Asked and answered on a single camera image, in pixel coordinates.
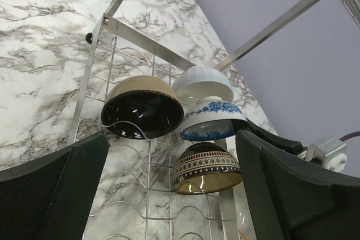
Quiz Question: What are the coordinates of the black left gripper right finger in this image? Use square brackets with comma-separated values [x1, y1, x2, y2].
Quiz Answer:
[236, 130, 359, 239]

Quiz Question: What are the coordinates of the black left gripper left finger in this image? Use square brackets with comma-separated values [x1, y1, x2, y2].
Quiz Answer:
[1, 132, 109, 239]

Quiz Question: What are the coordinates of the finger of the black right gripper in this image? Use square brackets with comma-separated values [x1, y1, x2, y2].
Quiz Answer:
[249, 122, 304, 156]

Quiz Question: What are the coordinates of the blue and white bowl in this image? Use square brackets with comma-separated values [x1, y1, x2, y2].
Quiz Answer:
[180, 96, 249, 142]

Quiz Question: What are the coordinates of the dark patterned cream-inside bowl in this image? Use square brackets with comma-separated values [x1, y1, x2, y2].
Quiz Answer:
[171, 142, 242, 195]

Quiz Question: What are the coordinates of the black bowl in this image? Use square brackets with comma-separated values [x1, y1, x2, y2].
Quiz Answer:
[101, 75, 184, 139]

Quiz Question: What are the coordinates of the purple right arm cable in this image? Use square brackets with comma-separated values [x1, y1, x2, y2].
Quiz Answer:
[337, 130, 360, 142]

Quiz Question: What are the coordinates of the steel wire dish rack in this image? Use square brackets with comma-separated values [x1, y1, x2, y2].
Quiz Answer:
[68, 0, 359, 239]

